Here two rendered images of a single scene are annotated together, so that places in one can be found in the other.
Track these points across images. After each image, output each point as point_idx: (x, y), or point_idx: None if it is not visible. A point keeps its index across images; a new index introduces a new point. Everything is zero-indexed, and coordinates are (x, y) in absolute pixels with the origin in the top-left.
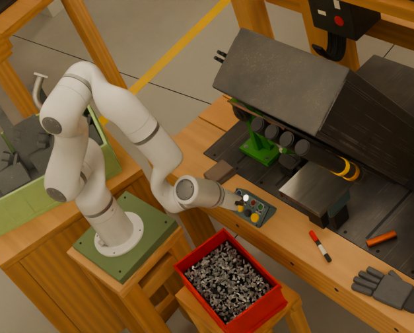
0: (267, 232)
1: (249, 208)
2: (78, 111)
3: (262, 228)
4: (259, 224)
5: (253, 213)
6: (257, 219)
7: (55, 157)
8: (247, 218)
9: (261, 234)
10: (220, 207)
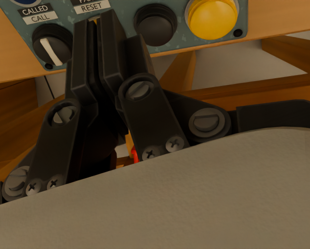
0: (298, 12)
1: (141, 2)
2: None
3: (258, 18)
4: (247, 20)
5: (184, 1)
6: (234, 13)
7: None
8: (168, 42)
9: (271, 36)
10: (15, 80)
